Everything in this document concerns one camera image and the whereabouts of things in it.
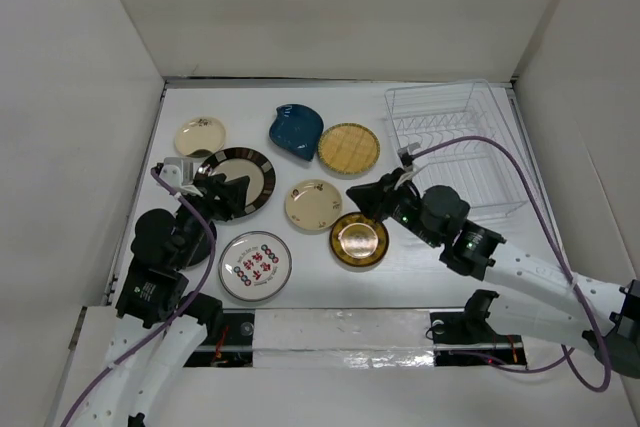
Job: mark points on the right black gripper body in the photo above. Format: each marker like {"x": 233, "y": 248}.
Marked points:
{"x": 404, "y": 207}

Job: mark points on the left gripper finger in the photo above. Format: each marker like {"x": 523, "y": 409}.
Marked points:
{"x": 232, "y": 195}
{"x": 213, "y": 187}

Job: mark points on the black round dish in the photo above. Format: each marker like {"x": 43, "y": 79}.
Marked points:
{"x": 199, "y": 245}

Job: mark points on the black rimmed striped plate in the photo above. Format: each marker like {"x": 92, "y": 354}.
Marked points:
{"x": 243, "y": 161}

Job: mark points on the gold and black plate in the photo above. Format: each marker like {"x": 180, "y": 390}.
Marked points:
{"x": 358, "y": 241}

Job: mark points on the woven bamboo plate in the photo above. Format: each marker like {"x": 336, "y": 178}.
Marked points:
{"x": 349, "y": 148}

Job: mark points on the cream plate with floral print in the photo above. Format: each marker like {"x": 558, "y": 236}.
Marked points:
{"x": 200, "y": 137}

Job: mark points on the cream plate with red marks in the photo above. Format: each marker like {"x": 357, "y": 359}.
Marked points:
{"x": 313, "y": 205}

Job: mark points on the white plate with red characters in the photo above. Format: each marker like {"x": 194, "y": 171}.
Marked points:
{"x": 255, "y": 266}

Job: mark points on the blue leaf shaped dish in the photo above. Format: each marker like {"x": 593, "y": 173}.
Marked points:
{"x": 297, "y": 129}

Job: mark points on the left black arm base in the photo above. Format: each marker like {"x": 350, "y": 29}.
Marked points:
{"x": 231, "y": 346}

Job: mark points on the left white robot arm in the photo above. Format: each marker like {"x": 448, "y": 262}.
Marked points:
{"x": 162, "y": 314}

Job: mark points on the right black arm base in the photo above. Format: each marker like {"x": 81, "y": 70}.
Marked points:
{"x": 463, "y": 338}

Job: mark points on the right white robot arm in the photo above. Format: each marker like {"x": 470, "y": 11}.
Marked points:
{"x": 524, "y": 295}

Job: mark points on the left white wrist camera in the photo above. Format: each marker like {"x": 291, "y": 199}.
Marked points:
{"x": 178, "y": 173}

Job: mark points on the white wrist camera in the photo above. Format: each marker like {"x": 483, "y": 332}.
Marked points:
{"x": 405, "y": 155}
{"x": 178, "y": 173}

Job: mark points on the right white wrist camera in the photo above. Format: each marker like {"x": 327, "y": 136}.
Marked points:
{"x": 405, "y": 155}

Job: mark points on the white wire dish rack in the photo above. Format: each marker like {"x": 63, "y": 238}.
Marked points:
{"x": 462, "y": 119}

